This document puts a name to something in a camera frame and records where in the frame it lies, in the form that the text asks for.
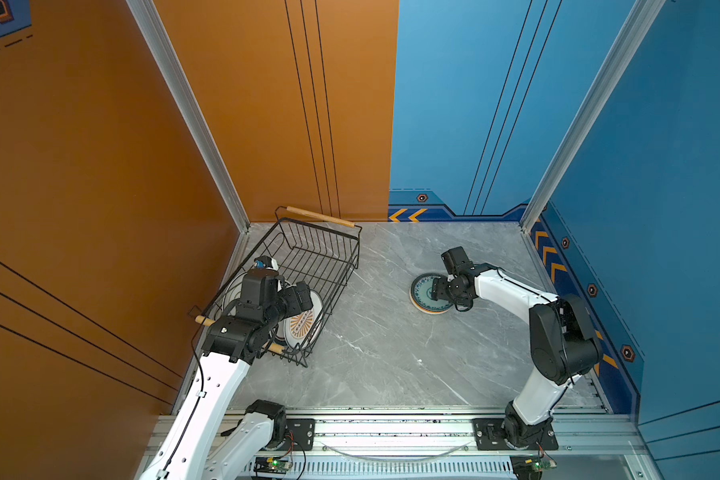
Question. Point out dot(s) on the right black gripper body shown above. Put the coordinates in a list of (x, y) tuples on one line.
[(447, 291)]

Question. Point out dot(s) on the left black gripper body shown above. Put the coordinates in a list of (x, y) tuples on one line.
[(288, 304)]

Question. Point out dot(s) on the white patterned plate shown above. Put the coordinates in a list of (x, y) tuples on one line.
[(280, 337), (296, 329), (231, 299)]

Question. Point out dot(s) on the grey green plate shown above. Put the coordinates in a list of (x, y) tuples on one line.
[(426, 280)]

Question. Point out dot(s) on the orange plate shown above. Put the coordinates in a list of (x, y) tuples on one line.
[(426, 302)]

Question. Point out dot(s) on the black wire dish rack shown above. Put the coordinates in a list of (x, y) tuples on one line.
[(321, 250)]

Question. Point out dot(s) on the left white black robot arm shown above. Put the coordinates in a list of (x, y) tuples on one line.
[(216, 384)]

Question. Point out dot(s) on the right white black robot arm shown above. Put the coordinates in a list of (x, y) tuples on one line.
[(563, 343)]

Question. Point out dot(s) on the left circuit board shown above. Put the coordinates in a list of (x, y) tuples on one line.
[(272, 466)]

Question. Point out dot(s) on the circuit board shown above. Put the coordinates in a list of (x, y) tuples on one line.
[(531, 468), (272, 466)]

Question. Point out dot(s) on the right circuit board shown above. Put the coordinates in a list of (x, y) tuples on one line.
[(531, 468)]

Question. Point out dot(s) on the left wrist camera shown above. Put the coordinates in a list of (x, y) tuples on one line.
[(266, 262)]

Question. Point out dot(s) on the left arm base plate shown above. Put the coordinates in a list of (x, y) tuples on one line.
[(297, 431)]

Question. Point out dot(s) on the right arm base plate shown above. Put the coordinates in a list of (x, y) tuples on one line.
[(486, 433)]

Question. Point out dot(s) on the aluminium mounting rail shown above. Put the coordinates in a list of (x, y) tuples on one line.
[(426, 443)]

